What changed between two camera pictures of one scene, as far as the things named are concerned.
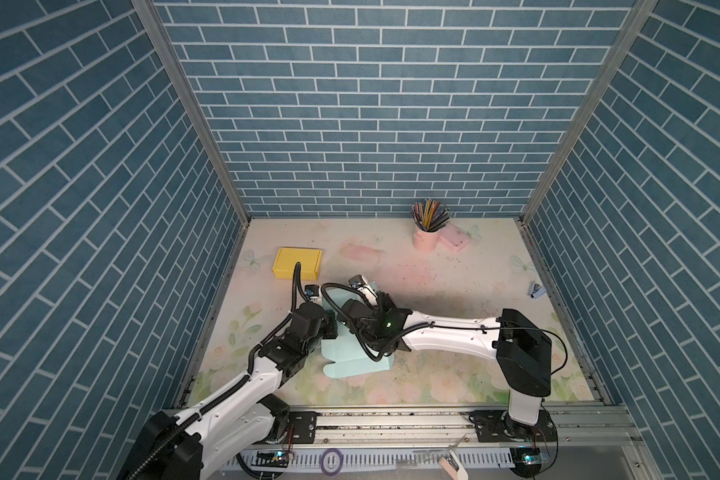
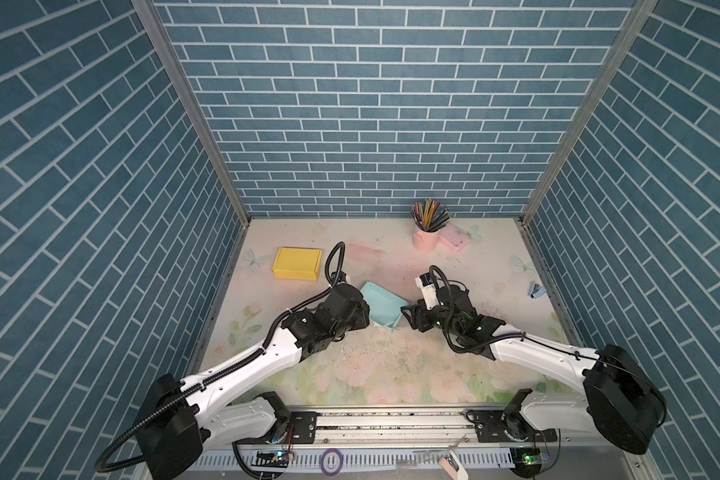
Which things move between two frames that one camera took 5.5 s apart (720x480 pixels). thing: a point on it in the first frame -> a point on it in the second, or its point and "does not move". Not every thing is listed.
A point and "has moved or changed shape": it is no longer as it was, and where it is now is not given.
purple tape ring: (341, 464) does not move
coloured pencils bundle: (430, 215) does not move
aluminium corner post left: (150, 12) does not move
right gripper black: (385, 304) -> (418, 312)
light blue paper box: (349, 358) has moved or changed shape
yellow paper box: (287, 259) does not move
